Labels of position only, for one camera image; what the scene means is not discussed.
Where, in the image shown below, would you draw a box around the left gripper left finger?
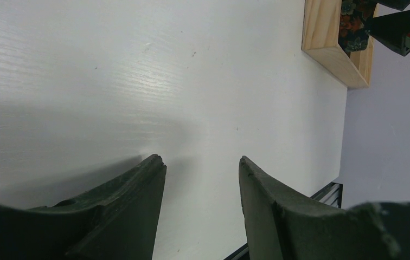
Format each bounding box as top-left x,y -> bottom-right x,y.
0,154 -> 166,259

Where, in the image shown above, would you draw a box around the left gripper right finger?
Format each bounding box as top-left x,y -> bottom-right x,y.
239,157 -> 410,259

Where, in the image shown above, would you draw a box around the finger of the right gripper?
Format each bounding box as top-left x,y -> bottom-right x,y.
370,10 -> 410,56
375,0 -> 410,11

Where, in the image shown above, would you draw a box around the dark floral tie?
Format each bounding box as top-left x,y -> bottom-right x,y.
338,0 -> 377,54

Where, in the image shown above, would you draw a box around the wooden compartment tray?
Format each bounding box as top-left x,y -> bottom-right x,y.
302,0 -> 375,88

